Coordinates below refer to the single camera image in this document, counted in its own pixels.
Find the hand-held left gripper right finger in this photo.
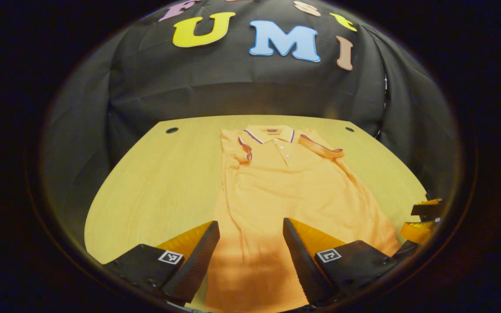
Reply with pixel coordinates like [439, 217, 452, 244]
[282, 217, 400, 307]

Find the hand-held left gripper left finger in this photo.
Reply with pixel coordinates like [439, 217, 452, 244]
[102, 220, 221, 306]

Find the orange T-shirt with striped collar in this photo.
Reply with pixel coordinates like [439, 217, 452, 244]
[205, 125, 401, 313]

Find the black backdrop cloth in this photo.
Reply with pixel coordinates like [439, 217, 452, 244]
[42, 0, 460, 244]

